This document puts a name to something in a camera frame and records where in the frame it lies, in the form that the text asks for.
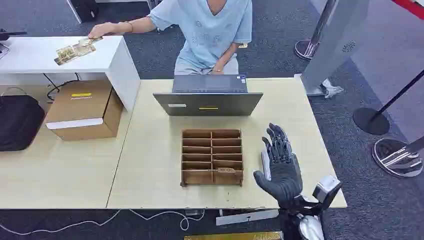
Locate person's right hand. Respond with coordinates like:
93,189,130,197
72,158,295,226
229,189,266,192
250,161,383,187
87,22,117,40

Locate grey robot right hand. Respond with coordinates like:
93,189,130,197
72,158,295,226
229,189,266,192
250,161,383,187
253,123,304,208

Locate stack of printed cards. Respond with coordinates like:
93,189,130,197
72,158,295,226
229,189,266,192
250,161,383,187
53,37,104,66

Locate grey card reader device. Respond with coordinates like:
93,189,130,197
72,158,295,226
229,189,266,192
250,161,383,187
260,149,273,182

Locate black cabinet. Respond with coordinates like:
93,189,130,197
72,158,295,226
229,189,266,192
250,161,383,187
67,0,100,24

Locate grey laptop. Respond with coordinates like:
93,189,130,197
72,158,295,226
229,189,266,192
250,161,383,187
152,74,264,117

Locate person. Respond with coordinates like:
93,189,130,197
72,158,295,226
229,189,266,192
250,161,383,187
87,0,253,76

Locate silver metal plate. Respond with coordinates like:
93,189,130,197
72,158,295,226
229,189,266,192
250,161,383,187
215,209,280,227

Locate white desk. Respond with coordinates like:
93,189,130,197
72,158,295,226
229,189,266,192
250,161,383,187
0,35,142,114

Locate wooden card box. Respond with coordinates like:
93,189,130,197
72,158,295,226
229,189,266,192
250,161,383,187
180,129,244,187

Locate gold panel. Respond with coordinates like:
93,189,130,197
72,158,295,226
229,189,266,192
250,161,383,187
183,231,284,240

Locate brown cardboard box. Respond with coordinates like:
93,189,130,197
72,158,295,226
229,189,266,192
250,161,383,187
44,79,124,142

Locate chrome stanchion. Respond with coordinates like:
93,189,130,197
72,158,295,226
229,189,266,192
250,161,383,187
294,0,339,61
371,135,424,178

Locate white plastic wrap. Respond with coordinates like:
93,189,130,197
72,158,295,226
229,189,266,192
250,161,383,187
319,78,345,100

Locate black stanchion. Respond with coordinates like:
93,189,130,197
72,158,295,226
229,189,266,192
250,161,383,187
352,68,424,136

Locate grey gate pillar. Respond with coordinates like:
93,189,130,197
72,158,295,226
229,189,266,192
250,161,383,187
300,0,371,98

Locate black bag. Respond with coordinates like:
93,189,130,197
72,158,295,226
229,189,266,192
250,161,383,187
0,87,46,153

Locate red barrier belt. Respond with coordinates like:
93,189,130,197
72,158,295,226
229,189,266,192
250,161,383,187
390,0,424,21

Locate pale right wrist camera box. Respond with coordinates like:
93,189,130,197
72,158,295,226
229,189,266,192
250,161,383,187
312,175,343,211

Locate black cables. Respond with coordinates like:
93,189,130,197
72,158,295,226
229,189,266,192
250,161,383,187
43,72,81,102

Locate white cable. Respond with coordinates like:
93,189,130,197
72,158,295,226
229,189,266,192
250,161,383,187
0,208,206,237

